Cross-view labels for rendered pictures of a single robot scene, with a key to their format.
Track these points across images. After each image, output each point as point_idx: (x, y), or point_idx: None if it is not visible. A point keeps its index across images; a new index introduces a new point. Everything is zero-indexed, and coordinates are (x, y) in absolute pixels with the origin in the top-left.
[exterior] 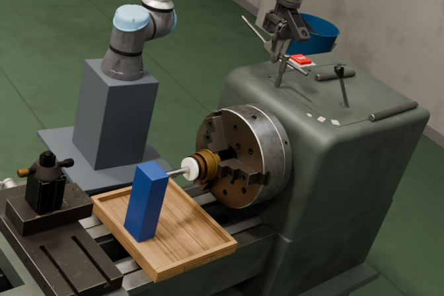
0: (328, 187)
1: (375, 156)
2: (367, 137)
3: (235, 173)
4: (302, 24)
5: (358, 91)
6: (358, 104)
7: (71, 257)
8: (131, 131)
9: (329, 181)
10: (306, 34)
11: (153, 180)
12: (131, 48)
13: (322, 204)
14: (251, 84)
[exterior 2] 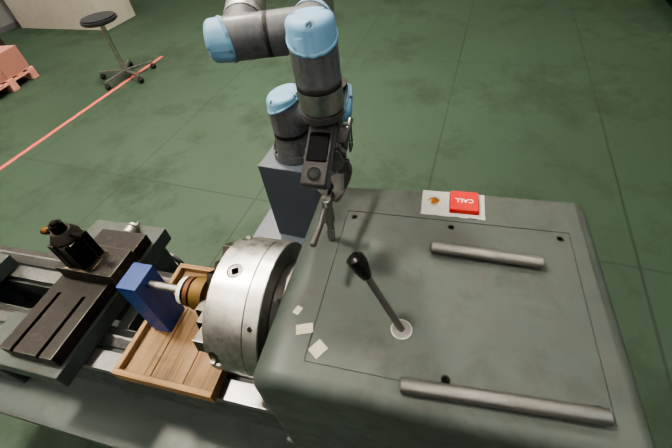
0: (317, 428)
1: (432, 446)
2: (367, 413)
3: (200, 326)
4: (324, 157)
5: (492, 307)
6: (440, 335)
7: (55, 315)
8: (301, 212)
9: (309, 422)
10: (312, 177)
11: (116, 287)
12: (278, 132)
13: (322, 438)
14: (315, 219)
